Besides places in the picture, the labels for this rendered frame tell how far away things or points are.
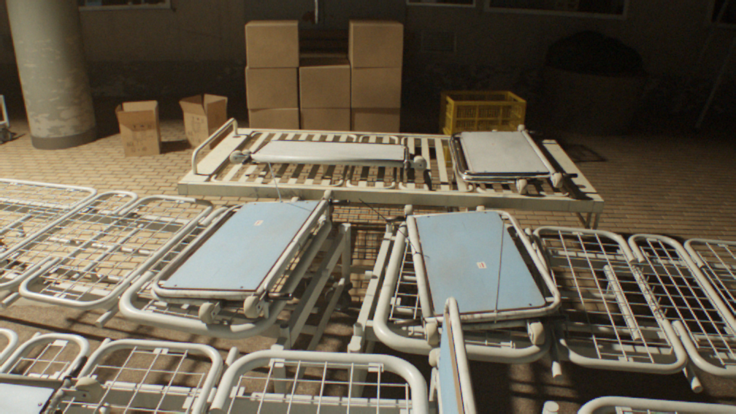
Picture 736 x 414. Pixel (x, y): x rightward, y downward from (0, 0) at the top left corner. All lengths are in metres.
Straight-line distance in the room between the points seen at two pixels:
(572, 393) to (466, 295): 0.76
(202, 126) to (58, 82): 1.36
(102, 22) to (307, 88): 3.83
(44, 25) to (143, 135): 1.28
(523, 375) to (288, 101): 2.84
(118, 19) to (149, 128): 2.76
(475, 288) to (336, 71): 2.81
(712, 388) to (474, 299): 1.23
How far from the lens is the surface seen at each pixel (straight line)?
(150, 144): 4.95
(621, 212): 4.04
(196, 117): 4.99
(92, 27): 7.61
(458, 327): 1.20
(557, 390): 2.31
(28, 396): 1.51
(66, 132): 5.49
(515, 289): 1.77
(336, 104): 4.33
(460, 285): 1.78
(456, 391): 1.14
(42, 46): 5.36
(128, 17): 7.36
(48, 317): 2.90
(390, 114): 4.39
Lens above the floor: 1.48
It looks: 24 degrees down
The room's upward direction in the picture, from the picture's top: 1 degrees clockwise
